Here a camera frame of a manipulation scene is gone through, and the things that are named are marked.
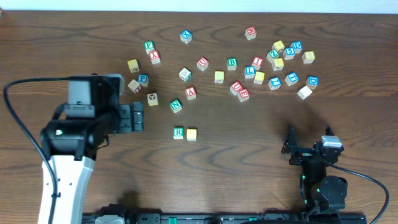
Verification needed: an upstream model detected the green R block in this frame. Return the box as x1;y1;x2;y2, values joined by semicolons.
173;127;184;139

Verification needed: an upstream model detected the yellow O block placed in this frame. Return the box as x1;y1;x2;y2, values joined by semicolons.
187;129;197;141

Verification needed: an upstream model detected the green B block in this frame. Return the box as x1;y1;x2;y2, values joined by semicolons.
227;57;238;70

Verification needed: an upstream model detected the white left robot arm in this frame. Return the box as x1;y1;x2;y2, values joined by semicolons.
38;102;144;223

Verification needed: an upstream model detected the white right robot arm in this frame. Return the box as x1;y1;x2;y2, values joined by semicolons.
281;125;348;217

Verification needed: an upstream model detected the soccer ball block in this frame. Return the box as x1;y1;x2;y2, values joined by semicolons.
147;93;159;106

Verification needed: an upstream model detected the white 6 block red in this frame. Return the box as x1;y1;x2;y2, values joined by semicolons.
127;80;142;93

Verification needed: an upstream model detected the blue P block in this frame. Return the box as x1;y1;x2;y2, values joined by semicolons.
137;73;149;87

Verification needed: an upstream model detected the green N block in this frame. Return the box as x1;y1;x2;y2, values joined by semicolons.
170;99;182;113

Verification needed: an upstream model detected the yellow block left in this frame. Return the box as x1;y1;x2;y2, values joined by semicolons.
127;59;140;73

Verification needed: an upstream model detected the plain white block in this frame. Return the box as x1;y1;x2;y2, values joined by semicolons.
297;86;312;100

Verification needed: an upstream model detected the blue D block lower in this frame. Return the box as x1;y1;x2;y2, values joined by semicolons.
306;76;319;90

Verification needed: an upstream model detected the blue d block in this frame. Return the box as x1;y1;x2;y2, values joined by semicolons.
306;76;319;90
290;41;303;54

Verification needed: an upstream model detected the red Y block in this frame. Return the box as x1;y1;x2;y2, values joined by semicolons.
149;50;160;64

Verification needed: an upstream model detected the red A block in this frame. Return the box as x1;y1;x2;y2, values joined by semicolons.
185;86;197;100

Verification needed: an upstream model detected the white picture block teal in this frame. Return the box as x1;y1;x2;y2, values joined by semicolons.
179;68;192;82

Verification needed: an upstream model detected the green F block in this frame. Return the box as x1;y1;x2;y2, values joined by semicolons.
144;40;155;54

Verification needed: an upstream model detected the blue T block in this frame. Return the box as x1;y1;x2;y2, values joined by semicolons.
285;72;299;86

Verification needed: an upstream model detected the blue 2 block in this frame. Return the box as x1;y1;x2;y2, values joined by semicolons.
268;77;282;91

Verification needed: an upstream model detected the yellow 8 block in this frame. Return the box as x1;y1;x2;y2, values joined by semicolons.
302;51;315;64

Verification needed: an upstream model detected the red U block upper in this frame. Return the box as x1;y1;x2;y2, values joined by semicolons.
197;57;209;72

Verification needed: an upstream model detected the red u block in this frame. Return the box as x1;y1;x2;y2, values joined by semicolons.
197;57;209;72
230;81;243;96

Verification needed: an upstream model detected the red U block lower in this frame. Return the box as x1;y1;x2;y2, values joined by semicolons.
230;81;243;96

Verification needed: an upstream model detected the yellow block under Z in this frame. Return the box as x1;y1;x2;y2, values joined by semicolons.
272;58;284;71

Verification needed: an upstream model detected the blue L block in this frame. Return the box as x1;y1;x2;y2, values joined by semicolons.
244;66;256;79

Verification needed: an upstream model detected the blue X block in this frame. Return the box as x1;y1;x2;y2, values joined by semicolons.
180;30;192;44

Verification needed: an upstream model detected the blue 5 block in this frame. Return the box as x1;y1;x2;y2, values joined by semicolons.
282;47;295;60

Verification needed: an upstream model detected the red I block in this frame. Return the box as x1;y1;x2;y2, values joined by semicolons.
252;56;264;70

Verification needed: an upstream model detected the blue D block upper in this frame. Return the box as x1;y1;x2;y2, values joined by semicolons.
290;41;303;54

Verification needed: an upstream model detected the green Z block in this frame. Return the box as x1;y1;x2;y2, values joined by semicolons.
266;49;279;63

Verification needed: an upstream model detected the yellow block top right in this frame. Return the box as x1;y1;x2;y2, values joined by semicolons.
272;40;285;53

